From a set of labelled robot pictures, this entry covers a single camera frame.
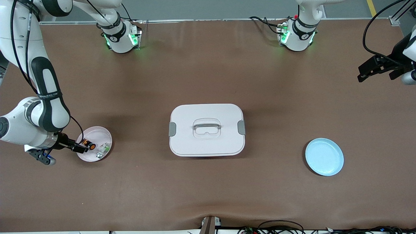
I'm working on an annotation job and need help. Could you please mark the black orange small motor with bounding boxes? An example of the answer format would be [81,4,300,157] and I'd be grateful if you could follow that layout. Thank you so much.
[81,138,97,151]

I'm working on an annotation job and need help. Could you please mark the white lidded storage box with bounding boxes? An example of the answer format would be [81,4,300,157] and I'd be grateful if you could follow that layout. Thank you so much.
[168,103,246,157]

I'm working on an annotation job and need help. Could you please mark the pink round plate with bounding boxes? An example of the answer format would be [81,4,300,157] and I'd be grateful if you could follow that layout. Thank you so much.
[75,126,113,162]

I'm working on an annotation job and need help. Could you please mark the light blue round plate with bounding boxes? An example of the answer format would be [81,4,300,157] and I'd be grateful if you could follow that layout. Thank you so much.
[305,138,344,176]

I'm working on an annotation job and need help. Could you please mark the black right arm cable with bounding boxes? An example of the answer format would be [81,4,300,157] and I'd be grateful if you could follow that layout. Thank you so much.
[10,0,85,153]

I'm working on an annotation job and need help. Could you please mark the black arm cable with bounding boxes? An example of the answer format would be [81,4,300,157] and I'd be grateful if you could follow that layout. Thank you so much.
[362,0,407,64]
[10,0,85,153]

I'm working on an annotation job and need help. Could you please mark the green and clear switch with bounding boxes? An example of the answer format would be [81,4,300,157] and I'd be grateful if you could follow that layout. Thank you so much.
[96,143,111,160]

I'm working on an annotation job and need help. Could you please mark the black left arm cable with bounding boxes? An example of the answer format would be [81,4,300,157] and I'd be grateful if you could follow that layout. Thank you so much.
[362,0,407,64]

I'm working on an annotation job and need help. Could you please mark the aluminium frame profile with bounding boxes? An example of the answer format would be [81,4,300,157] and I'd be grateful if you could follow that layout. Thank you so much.
[388,0,416,26]

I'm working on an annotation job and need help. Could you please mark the black base power cable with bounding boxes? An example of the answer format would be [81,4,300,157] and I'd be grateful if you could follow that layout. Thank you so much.
[109,3,143,23]
[249,16,287,35]

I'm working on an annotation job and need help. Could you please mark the brown camera mount post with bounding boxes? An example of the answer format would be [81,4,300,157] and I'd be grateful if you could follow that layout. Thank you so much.
[200,215,222,234]

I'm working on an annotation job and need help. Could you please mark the black cable tangle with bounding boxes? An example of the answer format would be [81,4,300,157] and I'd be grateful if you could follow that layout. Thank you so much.
[237,225,416,234]

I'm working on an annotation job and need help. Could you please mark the black looped cable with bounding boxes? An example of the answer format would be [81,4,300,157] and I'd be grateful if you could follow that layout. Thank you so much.
[258,220,305,234]

